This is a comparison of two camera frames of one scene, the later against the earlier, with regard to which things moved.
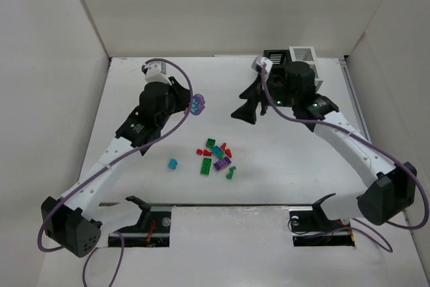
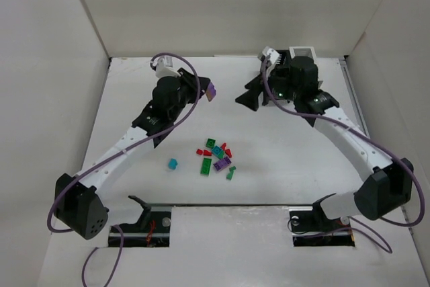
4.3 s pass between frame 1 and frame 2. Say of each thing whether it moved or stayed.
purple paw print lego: moved
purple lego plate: stayed
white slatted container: stayed
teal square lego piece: stayed
